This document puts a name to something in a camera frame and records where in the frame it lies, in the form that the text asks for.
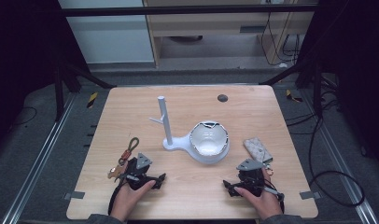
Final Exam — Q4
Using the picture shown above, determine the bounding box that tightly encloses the person's right hand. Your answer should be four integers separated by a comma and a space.
233, 167, 284, 220

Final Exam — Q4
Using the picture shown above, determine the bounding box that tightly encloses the dark curtain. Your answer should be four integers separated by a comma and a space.
0, 0, 86, 150
298, 0, 379, 172

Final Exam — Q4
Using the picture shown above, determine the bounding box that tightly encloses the white key stand with bowl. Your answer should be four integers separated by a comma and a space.
148, 95, 232, 165

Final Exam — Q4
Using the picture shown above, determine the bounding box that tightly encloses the light wooden desk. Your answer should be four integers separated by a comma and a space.
142, 0, 319, 68

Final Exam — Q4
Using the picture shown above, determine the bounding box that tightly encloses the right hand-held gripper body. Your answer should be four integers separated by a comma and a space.
235, 158, 267, 198

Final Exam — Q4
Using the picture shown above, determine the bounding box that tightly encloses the yellow black striped tape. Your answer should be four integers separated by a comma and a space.
286, 89, 303, 104
86, 91, 99, 109

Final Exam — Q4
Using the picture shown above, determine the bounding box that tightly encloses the aluminium floor rail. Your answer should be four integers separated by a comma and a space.
302, 89, 379, 224
0, 92, 77, 224

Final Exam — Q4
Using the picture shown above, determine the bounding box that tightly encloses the brown braided cord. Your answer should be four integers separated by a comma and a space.
107, 136, 140, 181

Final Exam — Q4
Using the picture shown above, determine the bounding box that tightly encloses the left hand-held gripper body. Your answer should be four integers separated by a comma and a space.
124, 151, 158, 191

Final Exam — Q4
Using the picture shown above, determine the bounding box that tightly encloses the grey cloth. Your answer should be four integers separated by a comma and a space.
243, 136, 274, 175

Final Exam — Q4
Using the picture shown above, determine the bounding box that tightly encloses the thin black floor cable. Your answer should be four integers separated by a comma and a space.
285, 90, 341, 136
9, 105, 38, 127

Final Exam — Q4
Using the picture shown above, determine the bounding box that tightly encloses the right hand-held gripper cable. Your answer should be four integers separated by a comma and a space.
261, 183, 286, 215

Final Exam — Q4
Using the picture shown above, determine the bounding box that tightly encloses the black hanging cables bundle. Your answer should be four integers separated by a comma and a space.
260, 12, 302, 67

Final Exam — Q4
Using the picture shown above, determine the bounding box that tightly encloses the left hand-held gripper cable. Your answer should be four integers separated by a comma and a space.
107, 173, 141, 217

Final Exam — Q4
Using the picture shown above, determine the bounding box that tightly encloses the grey tape strip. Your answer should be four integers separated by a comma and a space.
299, 190, 322, 201
63, 190, 86, 201

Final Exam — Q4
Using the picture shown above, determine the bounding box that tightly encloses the black horizontal frame bar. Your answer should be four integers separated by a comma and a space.
58, 4, 320, 18

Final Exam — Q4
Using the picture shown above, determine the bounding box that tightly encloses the thick black looped floor cable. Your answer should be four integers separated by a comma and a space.
308, 115, 366, 208

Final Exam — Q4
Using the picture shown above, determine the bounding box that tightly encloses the person's left hand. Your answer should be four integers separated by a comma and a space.
109, 161, 157, 218

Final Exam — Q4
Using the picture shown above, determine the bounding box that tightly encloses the white cabinet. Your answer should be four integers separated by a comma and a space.
58, 0, 156, 65

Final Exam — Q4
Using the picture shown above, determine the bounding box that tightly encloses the black metal frame leg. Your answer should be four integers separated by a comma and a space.
52, 59, 118, 123
259, 59, 325, 119

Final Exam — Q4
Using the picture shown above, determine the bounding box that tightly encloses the hand-held gripper cable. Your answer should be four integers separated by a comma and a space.
261, 183, 286, 215
107, 173, 141, 217

